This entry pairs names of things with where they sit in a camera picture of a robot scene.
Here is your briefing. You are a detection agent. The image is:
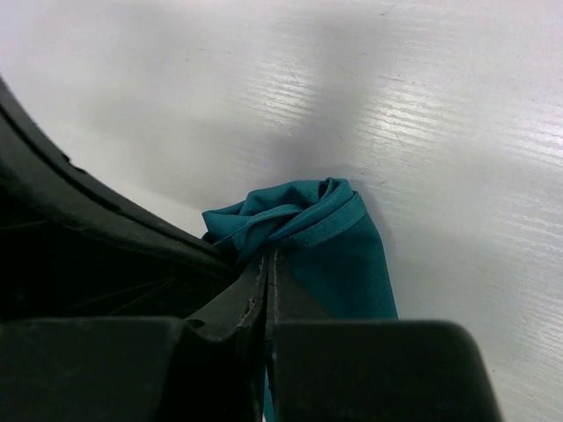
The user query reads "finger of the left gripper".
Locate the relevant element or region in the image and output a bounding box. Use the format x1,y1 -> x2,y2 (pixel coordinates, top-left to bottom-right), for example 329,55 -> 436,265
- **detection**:
1,83 -> 220,264
1,184 -> 238,321

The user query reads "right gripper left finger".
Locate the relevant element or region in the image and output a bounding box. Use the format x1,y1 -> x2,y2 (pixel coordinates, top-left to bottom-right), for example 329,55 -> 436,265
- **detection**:
185,253 -> 269,343

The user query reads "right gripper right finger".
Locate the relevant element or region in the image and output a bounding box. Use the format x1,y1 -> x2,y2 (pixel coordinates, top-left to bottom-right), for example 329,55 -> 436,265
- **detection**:
267,250 -> 333,324

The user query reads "teal cloth napkin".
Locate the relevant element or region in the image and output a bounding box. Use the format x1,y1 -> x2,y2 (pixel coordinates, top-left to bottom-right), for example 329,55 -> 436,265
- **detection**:
188,178 -> 400,421

